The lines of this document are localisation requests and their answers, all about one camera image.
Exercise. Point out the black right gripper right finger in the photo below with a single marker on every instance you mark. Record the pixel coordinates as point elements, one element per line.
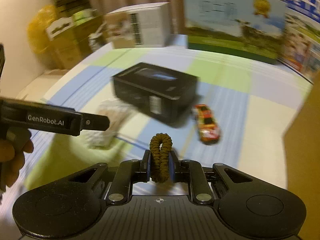
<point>248,206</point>

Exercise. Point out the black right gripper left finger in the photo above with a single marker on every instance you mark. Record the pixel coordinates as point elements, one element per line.
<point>69,206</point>

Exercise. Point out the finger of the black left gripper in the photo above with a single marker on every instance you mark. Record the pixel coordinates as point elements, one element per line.
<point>94,122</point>

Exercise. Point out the bag of cotton swabs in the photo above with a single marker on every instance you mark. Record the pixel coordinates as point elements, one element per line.
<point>118,112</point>

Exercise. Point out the red white doll keychain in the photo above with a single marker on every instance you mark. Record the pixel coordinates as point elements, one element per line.
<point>160,146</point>

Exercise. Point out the person's left hand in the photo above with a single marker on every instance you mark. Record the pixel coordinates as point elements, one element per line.
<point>14,160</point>

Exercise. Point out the yellow plastic bag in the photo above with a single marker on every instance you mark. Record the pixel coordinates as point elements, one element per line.
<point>36,30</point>

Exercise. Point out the brown cardboard box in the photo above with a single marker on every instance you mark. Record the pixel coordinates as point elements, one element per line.
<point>301,143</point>

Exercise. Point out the black product box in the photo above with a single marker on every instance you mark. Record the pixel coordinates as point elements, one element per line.
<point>164,94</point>

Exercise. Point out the stacked cardboard boxes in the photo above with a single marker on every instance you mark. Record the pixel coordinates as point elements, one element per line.
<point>72,39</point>

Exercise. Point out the red toy car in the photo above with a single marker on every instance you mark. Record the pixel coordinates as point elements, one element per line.
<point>208,129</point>

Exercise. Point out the checked bed sheet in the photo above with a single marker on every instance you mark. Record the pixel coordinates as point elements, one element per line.
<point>215,107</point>

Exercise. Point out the white brown appliance box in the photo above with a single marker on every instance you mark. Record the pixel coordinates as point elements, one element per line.
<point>143,25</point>

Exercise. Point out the blue milk carton box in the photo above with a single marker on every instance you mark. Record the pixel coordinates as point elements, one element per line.
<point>301,45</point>

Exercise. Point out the cow picture milk carton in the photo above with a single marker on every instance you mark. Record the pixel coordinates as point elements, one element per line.
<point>253,29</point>

